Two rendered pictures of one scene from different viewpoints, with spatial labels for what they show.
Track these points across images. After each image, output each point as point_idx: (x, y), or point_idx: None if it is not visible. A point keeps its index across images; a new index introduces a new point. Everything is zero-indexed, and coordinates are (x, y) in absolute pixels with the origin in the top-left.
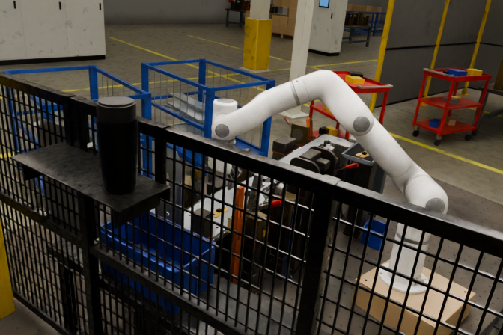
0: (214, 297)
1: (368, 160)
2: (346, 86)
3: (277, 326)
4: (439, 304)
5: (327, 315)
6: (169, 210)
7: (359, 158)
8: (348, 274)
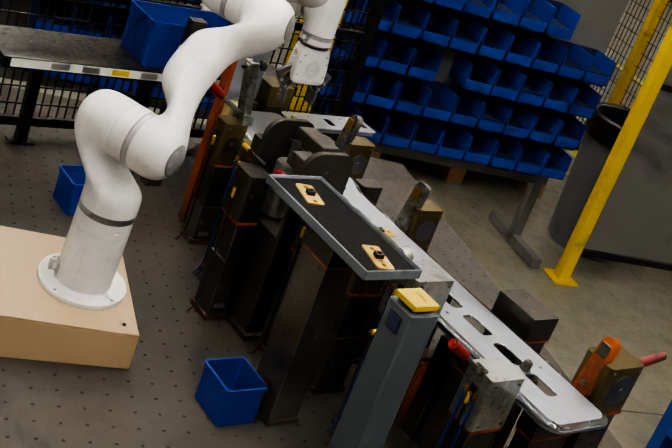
0: (122, 57)
1: (281, 182)
2: None
3: (59, 52)
4: (3, 259)
5: None
6: (247, 57)
7: (289, 175)
8: (161, 321)
